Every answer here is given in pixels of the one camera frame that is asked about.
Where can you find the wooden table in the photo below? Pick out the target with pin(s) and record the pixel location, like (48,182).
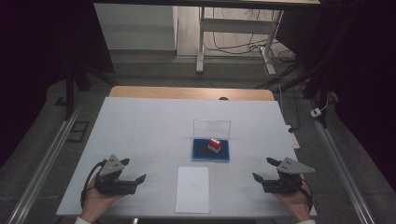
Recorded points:
(174,92)

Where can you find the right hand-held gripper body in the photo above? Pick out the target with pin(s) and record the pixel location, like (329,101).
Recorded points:
(291,168)

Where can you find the white table cover board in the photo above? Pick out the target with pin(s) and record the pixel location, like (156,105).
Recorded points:
(146,130)

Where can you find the metal floor rail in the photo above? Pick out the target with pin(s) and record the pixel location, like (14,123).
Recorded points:
(43,168)
(339,168)

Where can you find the blue ink pad case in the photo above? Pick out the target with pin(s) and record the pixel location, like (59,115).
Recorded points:
(202,152)

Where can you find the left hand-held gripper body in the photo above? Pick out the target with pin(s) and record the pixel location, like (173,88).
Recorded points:
(110,168)

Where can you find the person's right hand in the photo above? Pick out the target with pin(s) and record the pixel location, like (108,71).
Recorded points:
(295,203)

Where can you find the black tripod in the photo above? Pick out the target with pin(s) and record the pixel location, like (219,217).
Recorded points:
(322,93)

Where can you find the person's left hand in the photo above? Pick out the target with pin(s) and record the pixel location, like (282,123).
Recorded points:
(96,203)

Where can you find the white desk frame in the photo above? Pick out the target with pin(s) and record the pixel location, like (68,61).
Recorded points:
(236,25)

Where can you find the dark table knob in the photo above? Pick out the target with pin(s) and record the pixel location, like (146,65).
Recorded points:
(223,98)

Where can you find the red and white stamp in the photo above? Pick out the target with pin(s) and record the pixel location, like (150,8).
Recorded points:
(214,145)

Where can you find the white cabinet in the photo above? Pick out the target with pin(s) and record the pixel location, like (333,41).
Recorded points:
(137,28)

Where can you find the black floor frame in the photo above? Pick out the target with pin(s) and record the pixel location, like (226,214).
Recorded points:
(71,136)

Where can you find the white paper sheet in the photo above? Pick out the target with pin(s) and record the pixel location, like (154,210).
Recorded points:
(193,189)

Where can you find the black stand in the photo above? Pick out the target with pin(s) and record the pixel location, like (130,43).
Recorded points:
(70,93)

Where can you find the white plug adapter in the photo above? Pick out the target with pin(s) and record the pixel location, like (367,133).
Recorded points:
(315,112)

